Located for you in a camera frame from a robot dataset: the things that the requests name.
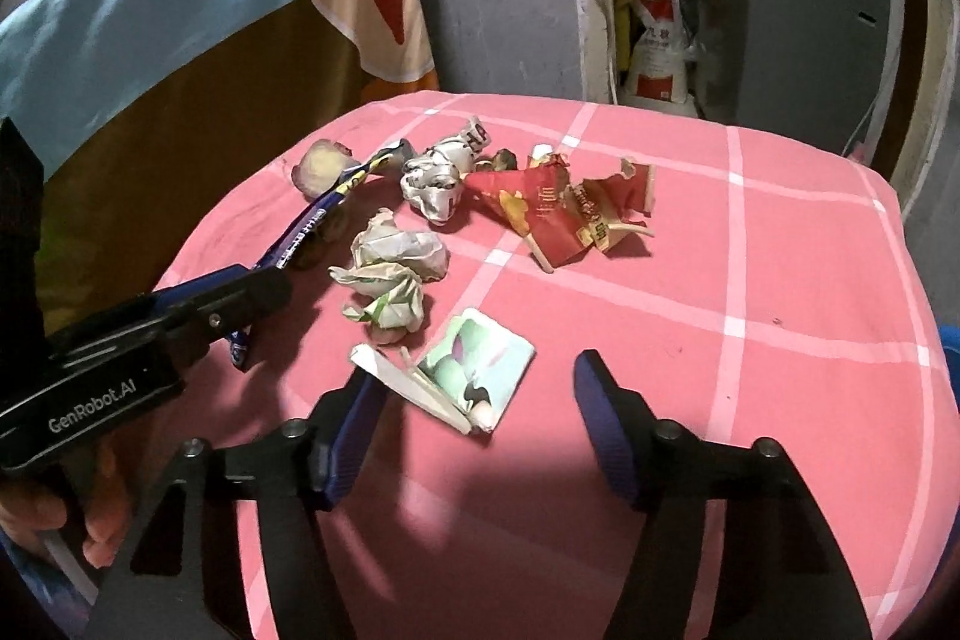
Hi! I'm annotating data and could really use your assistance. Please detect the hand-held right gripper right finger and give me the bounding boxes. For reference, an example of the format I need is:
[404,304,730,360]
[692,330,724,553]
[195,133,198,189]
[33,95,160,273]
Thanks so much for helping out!
[574,349,875,640]

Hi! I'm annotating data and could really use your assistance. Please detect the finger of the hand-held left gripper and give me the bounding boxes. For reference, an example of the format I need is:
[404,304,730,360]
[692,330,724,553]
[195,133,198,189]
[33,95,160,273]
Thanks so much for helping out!
[45,265,295,360]
[146,269,252,315]

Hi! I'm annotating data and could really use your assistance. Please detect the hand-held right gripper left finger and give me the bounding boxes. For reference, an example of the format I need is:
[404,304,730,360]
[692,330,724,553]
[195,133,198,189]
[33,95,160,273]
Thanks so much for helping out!
[86,368,391,640]

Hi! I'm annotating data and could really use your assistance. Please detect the long blue wrapper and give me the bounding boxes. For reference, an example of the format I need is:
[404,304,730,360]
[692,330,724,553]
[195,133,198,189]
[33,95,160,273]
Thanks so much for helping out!
[227,139,419,372]

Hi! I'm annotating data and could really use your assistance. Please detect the green and white packet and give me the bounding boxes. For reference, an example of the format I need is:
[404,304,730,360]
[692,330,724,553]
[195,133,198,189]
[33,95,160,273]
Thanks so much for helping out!
[416,308,537,435]

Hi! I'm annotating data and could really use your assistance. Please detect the red snack wrapper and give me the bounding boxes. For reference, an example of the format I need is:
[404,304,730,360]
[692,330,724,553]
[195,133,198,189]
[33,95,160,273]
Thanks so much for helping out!
[463,149,601,272]

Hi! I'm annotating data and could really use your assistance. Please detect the blue plastic basin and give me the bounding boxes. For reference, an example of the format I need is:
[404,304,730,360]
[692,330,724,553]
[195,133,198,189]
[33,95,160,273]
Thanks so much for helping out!
[936,323,960,390]

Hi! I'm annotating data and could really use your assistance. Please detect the person's left hand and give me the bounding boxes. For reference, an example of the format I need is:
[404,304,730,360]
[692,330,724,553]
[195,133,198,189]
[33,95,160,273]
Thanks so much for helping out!
[0,437,125,570]

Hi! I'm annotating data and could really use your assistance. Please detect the pink checked blanket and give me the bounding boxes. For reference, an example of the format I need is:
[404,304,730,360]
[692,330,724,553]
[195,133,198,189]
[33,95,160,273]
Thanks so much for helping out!
[154,89,953,640]

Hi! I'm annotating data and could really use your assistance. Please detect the crumpled green printed paper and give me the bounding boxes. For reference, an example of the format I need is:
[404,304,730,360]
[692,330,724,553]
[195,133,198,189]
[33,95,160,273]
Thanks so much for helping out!
[343,276,427,345]

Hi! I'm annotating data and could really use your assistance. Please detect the wooden cabinet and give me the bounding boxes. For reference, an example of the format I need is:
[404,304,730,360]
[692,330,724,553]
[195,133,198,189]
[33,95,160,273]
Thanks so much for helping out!
[37,0,437,330]

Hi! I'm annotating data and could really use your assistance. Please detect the purple white crumpled wrapper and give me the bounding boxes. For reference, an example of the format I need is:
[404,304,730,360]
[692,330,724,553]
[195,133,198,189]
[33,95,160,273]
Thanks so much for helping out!
[291,139,353,199]

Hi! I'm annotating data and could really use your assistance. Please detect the crumpled white paper ball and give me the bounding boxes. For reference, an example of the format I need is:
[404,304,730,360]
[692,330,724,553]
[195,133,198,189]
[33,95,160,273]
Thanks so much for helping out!
[328,209,451,296]

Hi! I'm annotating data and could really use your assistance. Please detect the crumpled silver white wrapper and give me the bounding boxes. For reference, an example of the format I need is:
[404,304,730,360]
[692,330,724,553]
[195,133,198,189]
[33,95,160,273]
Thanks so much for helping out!
[400,116,492,226]

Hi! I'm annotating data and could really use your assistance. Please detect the torn red brown wrapper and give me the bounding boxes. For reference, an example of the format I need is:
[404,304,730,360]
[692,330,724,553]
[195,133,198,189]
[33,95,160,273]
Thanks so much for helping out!
[574,158,657,255]

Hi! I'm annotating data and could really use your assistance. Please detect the light blue cloth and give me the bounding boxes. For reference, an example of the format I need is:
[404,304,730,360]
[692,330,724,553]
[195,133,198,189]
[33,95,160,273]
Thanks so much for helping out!
[0,0,312,180]

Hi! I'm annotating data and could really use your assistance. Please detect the white and red sack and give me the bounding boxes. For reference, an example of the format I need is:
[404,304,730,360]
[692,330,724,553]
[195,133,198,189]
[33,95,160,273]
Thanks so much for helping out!
[619,0,704,120]

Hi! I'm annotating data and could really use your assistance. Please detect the grey washing machine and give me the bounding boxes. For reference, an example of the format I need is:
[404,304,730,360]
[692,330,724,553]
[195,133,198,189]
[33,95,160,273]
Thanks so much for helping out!
[690,0,895,155]

